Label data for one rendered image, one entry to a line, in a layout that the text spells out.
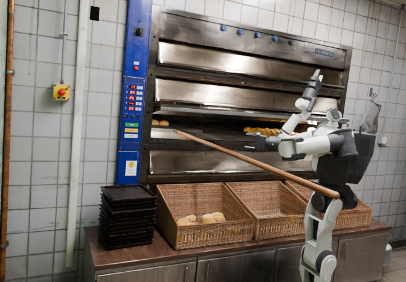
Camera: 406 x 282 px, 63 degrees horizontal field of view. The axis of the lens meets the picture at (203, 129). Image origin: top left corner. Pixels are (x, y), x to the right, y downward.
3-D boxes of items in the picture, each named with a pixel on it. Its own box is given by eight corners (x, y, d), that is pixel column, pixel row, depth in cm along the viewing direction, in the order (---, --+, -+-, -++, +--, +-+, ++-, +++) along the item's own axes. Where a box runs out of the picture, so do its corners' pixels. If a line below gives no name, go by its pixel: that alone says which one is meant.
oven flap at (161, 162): (149, 174, 238) (148, 147, 242) (330, 171, 316) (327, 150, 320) (150, 174, 234) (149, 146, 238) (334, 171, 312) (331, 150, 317)
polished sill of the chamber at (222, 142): (147, 143, 241) (148, 137, 241) (328, 147, 320) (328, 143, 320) (150, 144, 236) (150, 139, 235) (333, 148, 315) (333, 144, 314)
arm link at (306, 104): (309, 99, 228) (302, 113, 227) (298, 91, 224) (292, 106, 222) (321, 99, 218) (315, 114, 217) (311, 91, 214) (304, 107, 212)
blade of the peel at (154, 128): (202, 133, 302) (202, 130, 301) (143, 130, 277) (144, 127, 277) (186, 127, 334) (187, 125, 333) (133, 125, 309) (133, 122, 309)
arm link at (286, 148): (281, 157, 191) (277, 160, 173) (279, 139, 191) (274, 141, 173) (301, 154, 187) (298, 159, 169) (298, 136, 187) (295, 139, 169)
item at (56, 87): (51, 99, 204) (52, 83, 203) (69, 100, 209) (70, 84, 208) (52, 99, 198) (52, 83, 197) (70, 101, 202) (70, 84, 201)
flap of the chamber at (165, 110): (160, 110, 220) (151, 113, 238) (349, 123, 299) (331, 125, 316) (160, 106, 220) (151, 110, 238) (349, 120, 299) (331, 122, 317)
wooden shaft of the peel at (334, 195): (340, 200, 130) (341, 192, 129) (335, 200, 129) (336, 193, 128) (179, 133, 282) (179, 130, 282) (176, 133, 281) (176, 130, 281)
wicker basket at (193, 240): (151, 220, 242) (154, 183, 239) (219, 215, 267) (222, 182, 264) (174, 251, 199) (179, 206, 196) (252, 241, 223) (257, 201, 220)
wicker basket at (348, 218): (280, 209, 294) (283, 179, 291) (327, 206, 319) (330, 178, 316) (320, 232, 251) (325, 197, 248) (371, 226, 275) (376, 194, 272)
